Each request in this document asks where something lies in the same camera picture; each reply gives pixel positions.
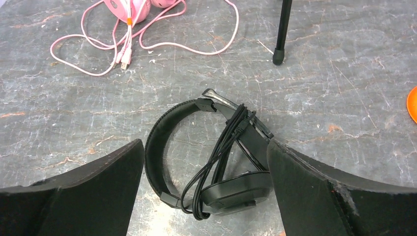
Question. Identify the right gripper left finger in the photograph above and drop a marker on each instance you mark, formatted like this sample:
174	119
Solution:
95	199

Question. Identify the orange plastic block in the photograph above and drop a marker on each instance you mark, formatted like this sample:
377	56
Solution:
411	104

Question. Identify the pink headphones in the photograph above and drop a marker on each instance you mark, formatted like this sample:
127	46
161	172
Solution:
136	10

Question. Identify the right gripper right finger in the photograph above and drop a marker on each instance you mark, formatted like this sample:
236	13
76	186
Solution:
316	199

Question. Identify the black music stand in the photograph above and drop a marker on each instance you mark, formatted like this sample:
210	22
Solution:
279	51

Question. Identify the black headphones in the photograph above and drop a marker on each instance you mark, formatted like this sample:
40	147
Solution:
208	193

